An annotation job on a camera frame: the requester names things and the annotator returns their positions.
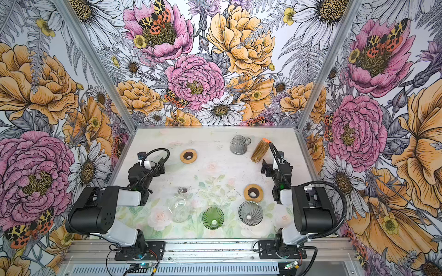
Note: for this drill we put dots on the grey glass dripper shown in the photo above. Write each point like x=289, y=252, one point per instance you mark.
x=250, y=213

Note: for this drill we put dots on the clear glass carafe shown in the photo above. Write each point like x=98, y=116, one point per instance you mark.
x=179, y=207

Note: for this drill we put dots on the aluminium front rail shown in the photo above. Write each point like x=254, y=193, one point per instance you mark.
x=187, y=251

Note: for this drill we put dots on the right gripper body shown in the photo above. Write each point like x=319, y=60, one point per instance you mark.
x=271, y=171

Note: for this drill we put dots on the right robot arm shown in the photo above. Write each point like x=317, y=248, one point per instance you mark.
x=312, y=212

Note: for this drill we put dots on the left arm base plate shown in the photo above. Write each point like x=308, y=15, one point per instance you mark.
x=151, y=251

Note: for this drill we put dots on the brown coffee filter stack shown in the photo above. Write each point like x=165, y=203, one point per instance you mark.
x=260, y=150

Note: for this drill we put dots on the left corner frame post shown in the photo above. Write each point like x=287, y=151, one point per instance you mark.
x=73, y=23

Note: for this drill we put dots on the right corner frame post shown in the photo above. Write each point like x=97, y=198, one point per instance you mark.
x=335, y=46

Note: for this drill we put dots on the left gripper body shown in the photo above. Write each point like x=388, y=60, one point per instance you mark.
x=138, y=173

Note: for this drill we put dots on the wooden ring dripper holder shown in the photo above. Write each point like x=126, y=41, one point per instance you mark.
x=188, y=156
x=253, y=192

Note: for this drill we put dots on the corner frame post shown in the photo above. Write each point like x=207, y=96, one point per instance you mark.
x=335, y=46
x=73, y=23

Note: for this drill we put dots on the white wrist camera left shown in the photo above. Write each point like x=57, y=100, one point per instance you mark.
x=141, y=156

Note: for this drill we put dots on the grey ribbed glass pitcher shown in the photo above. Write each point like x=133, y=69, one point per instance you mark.
x=239, y=144

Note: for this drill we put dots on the green glass dripper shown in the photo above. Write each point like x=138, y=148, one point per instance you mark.
x=213, y=218

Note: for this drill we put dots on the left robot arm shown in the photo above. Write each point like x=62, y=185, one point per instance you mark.
x=94, y=212

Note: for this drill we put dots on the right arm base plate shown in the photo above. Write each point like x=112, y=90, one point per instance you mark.
x=268, y=249

